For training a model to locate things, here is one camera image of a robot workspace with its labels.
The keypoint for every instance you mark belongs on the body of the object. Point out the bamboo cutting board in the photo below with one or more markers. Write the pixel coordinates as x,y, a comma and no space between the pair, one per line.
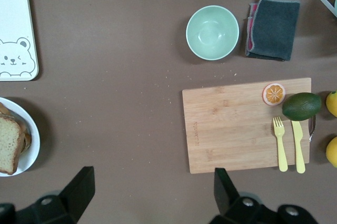
231,129

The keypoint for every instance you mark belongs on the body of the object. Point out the cream bear print tray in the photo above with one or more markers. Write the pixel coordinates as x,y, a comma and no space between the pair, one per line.
15,10

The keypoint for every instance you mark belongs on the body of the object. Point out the yellow lemon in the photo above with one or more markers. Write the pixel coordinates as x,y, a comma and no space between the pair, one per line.
332,153
332,104

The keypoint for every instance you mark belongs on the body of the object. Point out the yellow plastic knife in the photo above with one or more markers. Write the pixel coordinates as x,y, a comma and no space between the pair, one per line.
298,150

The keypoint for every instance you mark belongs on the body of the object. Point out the toy orange half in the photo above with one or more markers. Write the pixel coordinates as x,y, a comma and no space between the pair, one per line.
273,94

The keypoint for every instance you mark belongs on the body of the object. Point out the pale green bowl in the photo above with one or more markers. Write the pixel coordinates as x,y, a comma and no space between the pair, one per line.
212,33

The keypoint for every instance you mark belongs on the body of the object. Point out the brown bread slice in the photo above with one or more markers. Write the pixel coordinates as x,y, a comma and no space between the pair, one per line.
26,139
9,142

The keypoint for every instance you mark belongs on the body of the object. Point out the round white plate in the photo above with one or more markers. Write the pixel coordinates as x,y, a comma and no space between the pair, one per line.
34,142

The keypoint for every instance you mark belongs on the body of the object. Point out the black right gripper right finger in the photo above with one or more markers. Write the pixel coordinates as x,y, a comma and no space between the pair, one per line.
226,197

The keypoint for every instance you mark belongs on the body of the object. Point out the folded grey cloth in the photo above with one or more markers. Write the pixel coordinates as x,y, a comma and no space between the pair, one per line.
273,29

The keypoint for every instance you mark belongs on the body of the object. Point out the dark green avocado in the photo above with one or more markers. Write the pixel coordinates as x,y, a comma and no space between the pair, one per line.
301,106

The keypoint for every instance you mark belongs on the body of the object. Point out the yellow plastic fork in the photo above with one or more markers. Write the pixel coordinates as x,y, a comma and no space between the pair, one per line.
281,150

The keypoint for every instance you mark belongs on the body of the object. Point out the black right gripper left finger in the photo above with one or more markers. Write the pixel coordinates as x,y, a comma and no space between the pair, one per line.
79,195

